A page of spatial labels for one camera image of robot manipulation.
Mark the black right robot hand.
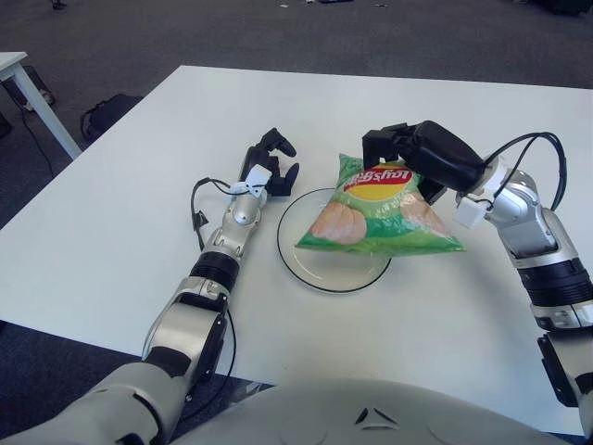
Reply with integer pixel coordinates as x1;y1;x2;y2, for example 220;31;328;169
360;120;487;205

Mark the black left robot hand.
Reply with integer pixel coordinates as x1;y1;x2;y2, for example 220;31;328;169
238;127;300;198

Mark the green chips bag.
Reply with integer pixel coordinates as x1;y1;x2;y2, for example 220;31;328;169
295;152;466;256

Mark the white plate with black rim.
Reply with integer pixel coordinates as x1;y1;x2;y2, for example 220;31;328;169
276;187;393;294

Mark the black backpack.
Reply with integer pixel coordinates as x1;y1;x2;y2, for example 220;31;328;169
81;94;144;140

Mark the white side table leg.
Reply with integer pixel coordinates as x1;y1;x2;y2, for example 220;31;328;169
0;51;83;161

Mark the black wheeled base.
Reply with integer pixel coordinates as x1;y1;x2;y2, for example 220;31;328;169
8;64;57;112

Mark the grey robot torso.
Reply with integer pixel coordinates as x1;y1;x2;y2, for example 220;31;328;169
170;375;571;445

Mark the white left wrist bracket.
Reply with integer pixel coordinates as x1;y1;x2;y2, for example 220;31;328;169
230;166;271;200

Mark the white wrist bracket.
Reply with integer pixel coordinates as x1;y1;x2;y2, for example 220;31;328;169
230;166;271;200
454;157;511;229

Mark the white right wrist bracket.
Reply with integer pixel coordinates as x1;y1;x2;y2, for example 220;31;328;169
454;157;511;229

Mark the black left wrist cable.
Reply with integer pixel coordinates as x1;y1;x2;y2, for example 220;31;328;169
191;177;245;254

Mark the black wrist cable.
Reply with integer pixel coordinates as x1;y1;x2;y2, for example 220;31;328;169
191;177;245;254
484;132;570;210

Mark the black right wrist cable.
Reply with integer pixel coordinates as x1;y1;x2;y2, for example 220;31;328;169
484;132;570;210

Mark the black left elbow cable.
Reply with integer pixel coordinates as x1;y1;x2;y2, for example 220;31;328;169
180;308;237;421

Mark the thin black floor cable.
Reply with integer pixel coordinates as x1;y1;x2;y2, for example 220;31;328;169
18;99;55;175

